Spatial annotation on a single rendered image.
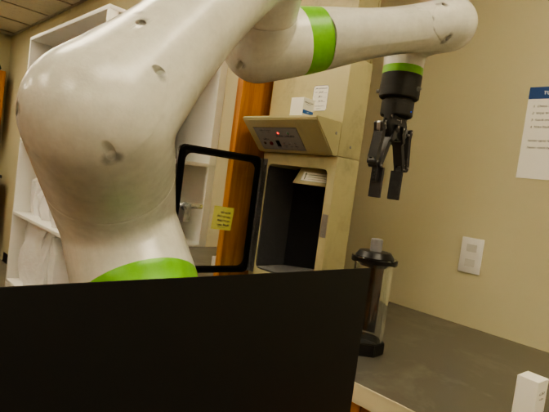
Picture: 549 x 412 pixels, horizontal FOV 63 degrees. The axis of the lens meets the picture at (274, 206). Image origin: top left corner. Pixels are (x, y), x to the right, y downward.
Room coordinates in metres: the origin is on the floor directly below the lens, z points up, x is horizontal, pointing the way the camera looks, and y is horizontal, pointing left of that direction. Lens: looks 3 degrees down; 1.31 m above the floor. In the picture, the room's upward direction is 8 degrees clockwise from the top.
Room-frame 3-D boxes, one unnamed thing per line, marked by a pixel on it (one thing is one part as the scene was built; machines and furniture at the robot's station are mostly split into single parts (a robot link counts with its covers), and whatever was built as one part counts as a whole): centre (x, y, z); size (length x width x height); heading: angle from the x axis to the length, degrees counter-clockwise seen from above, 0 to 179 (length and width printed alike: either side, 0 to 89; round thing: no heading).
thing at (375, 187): (1.04, -0.23, 1.34); 0.03 x 0.01 x 0.07; 45
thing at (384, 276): (1.07, -0.25, 1.06); 0.11 x 0.11 x 0.21
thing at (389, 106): (1.07, -0.25, 1.49); 0.08 x 0.07 x 0.09; 135
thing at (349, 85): (1.54, -0.14, 1.33); 0.32 x 0.25 x 0.77; 45
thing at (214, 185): (1.45, 0.19, 1.19); 0.30 x 0.01 x 0.40; 127
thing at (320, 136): (1.41, -0.01, 1.46); 0.32 x 0.11 x 0.10; 45
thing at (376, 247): (1.07, -0.25, 1.18); 0.09 x 0.09 x 0.07
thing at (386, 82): (1.07, -0.25, 1.57); 0.12 x 0.09 x 0.06; 45
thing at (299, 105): (1.38, -0.04, 1.54); 0.05 x 0.05 x 0.06; 47
